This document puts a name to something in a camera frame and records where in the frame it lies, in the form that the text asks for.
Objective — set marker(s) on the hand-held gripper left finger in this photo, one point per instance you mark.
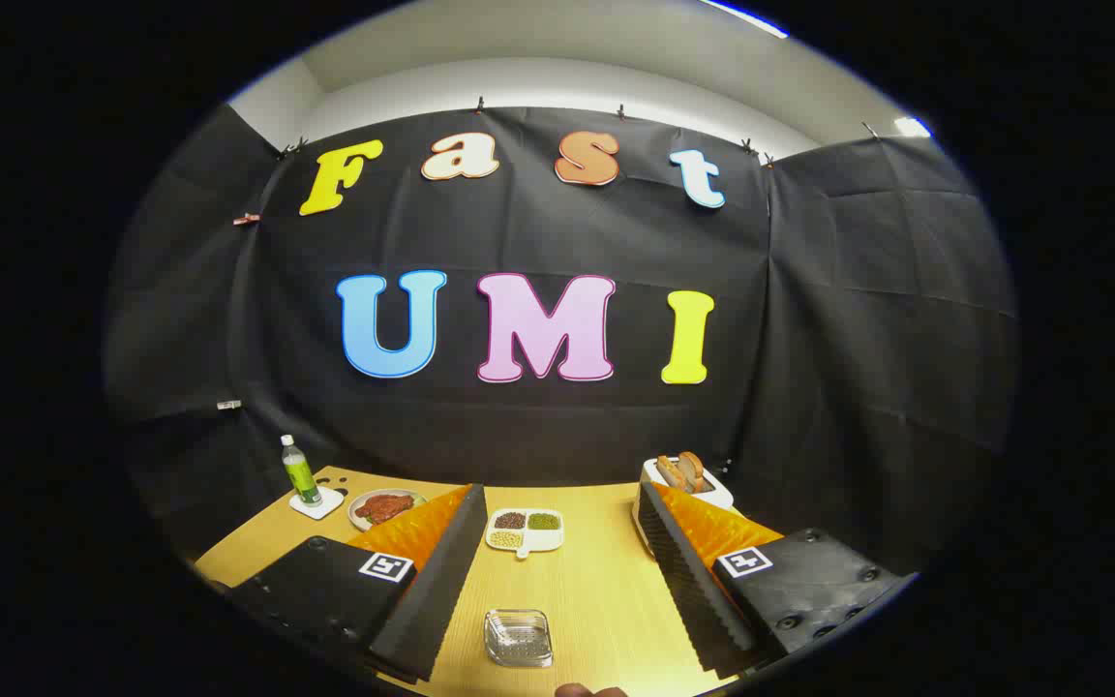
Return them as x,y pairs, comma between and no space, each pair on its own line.
441,581

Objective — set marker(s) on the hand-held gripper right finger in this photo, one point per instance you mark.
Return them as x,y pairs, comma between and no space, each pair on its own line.
688,581

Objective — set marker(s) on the white toaster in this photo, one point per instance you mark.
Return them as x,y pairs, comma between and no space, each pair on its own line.
717,500

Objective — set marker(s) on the white food plate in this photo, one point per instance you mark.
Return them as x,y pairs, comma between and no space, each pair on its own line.
369,524

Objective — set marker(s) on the brown meat slice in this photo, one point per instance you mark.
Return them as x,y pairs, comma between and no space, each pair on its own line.
383,507

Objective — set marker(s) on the white divided bean dish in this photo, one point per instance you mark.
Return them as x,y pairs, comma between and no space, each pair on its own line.
543,542

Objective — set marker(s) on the toast slice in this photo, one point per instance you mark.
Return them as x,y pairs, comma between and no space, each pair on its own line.
669,472
692,469

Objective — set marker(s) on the white square coaster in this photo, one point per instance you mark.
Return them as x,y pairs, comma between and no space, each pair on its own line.
325,505

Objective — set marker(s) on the green drink bottle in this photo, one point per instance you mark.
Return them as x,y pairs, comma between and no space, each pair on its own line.
300,476

